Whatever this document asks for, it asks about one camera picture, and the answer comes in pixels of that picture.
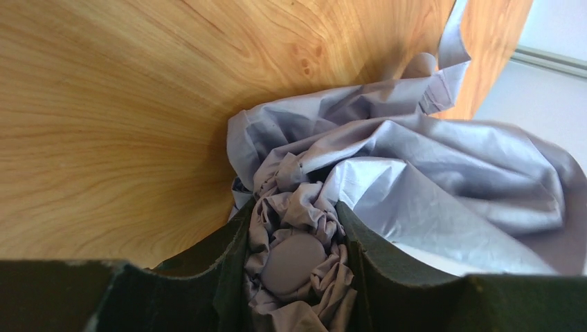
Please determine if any lavender folding umbrella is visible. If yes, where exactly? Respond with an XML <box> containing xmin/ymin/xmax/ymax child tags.
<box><xmin>227</xmin><ymin>1</ymin><xmax>586</xmax><ymax>331</ymax></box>

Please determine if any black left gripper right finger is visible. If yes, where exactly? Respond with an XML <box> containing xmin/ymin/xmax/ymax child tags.
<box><xmin>336</xmin><ymin>202</ymin><xmax>586</xmax><ymax>331</ymax></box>

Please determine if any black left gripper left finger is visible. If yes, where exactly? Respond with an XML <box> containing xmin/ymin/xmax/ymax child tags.
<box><xmin>1</xmin><ymin>201</ymin><xmax>255</xmax><ymax>331</ymax></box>

